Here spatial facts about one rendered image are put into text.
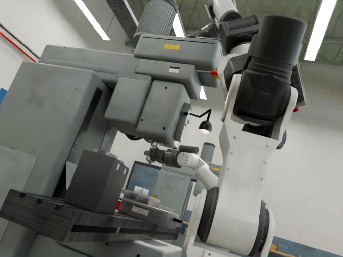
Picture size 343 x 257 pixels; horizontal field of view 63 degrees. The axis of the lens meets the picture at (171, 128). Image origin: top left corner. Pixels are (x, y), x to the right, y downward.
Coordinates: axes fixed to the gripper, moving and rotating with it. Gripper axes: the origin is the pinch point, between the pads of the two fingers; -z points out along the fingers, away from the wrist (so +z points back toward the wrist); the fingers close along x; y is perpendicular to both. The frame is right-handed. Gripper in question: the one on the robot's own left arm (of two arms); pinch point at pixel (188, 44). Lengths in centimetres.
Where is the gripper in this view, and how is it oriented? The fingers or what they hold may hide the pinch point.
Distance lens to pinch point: 172.8
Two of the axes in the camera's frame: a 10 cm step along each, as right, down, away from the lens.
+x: 4.8, 3.9, 7.9
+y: -1.7, -8.4, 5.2
